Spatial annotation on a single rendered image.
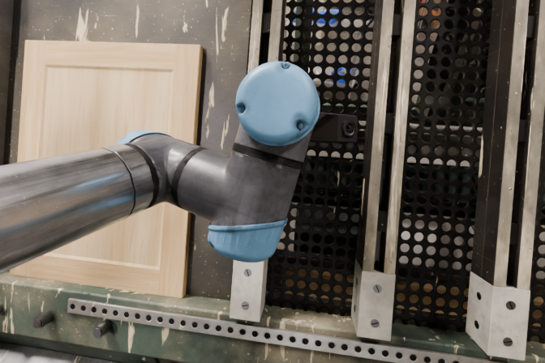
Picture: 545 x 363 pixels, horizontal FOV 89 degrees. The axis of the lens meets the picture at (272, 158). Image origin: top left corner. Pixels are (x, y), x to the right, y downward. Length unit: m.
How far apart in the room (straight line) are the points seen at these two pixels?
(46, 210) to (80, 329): 0.60
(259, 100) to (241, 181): 0.08
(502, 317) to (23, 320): 0.99
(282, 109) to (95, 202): 0.17
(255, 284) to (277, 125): 0.42
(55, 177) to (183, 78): 0.45
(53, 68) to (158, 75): 0.26
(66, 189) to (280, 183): 0.17
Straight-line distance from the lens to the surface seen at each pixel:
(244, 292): 0.61
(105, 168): 0.29
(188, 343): 0.73
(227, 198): 0.27
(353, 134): 0.46
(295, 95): 0.24
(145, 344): 0.77
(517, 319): 0.71
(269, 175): 0.26
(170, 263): 0.70
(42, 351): 0.99
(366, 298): 0.61
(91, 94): 0.79
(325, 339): 0.66
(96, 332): 0.77
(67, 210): 0.27
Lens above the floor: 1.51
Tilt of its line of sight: 37 degrees down
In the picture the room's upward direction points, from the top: 1 degrees counter-clockwise
